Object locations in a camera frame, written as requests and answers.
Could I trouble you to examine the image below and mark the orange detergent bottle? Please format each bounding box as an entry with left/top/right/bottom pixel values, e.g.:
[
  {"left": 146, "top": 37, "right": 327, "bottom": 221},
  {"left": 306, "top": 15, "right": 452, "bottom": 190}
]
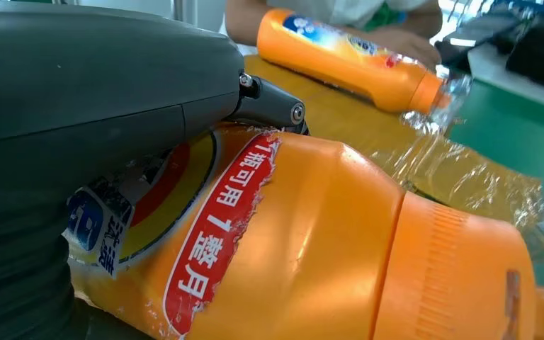
[
  {"left": 256, "top": 8, "right": 474, "bottom": 137},
  {"left": 63, "top": 123, "right": 544, "bottom": 340}
]

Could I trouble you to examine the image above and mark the yellow taped cardboard mat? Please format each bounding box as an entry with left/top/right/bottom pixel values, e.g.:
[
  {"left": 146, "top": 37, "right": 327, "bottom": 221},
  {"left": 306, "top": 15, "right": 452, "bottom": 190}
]
[{"left": 244, "top": 54, "right": 544, "bottom": 236}]

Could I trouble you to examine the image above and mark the black tablet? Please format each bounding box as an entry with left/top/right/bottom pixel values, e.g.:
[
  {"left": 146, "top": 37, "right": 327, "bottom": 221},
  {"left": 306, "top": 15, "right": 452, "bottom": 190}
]
[{"left": 433, "top": 18, "right": 519, "bottom": 72}]

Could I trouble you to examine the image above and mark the person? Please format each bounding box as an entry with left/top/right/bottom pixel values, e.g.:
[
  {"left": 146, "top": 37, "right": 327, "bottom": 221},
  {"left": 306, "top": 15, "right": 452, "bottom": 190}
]
[{"left": 225, "top": 0, "right": 444, "bottom": 72}]

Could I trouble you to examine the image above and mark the white desk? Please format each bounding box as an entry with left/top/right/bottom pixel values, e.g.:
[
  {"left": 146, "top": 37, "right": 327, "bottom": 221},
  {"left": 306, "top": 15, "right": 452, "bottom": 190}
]
[{"left": 466, "top": 44, "right": 544, "bottom": 113}]

